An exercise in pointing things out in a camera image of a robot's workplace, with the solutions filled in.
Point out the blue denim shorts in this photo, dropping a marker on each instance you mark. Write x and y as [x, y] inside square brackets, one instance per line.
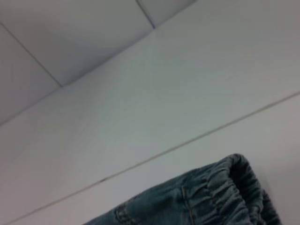
[199, 199]

